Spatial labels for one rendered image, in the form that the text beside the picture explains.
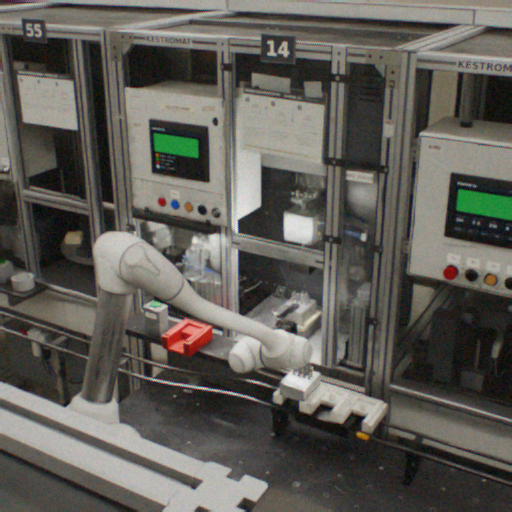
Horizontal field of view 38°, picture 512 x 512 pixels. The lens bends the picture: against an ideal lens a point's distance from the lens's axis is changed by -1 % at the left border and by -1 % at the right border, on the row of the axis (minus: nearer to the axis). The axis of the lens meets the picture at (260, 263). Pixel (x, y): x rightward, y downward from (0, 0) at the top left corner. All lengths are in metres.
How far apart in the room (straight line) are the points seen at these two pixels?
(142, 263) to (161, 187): 0.69
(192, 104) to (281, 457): 1.26
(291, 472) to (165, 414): 0.57
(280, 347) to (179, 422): 0.59
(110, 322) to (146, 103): 0.83
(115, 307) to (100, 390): 0.28
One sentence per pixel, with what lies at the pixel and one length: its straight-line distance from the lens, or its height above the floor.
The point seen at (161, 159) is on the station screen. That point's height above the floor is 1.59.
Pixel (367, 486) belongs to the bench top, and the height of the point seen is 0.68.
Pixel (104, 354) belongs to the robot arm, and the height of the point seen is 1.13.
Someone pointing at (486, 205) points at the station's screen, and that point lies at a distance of 2.22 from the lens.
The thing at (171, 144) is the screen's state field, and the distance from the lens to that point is 2.66.
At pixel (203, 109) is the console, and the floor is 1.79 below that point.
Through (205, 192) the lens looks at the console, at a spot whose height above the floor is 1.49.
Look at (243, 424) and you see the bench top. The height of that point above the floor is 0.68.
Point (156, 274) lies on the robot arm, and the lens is 2.14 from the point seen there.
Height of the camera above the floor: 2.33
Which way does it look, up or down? 24 degrees down
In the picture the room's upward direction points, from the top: straight up
